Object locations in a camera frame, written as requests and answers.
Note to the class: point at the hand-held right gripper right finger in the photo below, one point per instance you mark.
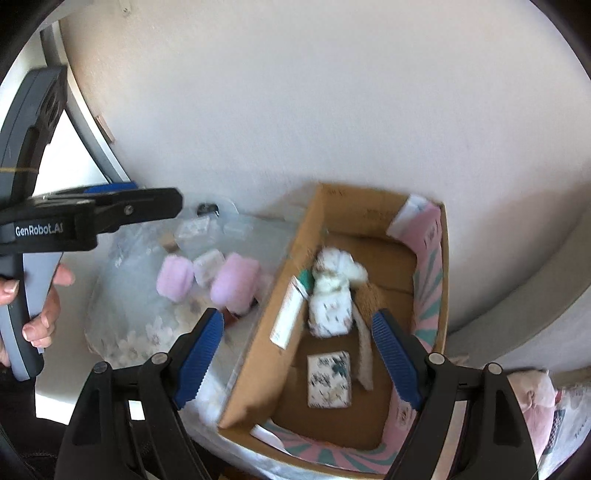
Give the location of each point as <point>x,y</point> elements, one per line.
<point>395,357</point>

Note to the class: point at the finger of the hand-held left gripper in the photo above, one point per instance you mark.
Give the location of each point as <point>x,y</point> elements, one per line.
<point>111,188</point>
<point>138,207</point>

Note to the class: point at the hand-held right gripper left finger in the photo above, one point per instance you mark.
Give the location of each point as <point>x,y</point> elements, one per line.
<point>205,353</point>

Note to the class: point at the pink printed cardboard box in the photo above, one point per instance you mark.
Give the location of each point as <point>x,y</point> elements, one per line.
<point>323,429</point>

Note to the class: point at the person's left hand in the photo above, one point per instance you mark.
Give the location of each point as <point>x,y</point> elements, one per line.
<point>44,318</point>

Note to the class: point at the small clear plastic box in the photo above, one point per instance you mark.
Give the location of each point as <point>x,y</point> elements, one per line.
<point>194,230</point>

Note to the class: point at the small black clip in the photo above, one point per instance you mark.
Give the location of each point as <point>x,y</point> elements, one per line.
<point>207,209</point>

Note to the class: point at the clear plastic bag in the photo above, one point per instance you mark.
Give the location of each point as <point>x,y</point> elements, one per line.
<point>134,277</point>

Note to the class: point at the square floral packet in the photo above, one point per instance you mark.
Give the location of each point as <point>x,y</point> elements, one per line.
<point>328,379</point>

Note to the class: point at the pink fluffy hair roller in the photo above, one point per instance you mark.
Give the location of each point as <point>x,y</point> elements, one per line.
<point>235,282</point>
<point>175,278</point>

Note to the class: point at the small white packet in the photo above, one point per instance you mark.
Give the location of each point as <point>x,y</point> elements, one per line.
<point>208,267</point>

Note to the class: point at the white floral cloth bundle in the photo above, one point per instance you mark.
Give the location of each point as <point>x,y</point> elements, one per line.
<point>330,295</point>

